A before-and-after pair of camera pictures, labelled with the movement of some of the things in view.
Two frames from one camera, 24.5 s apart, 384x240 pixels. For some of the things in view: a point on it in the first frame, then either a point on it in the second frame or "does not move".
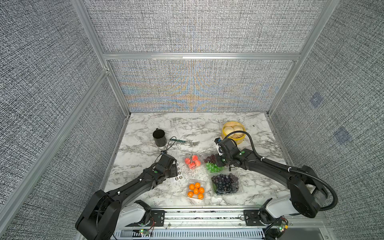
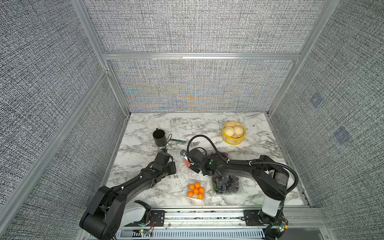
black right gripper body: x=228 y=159 -> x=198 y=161
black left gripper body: x=172 y=172 does not move
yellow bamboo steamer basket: x=231 y=126 does not move
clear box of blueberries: x=226 y=183 does not move
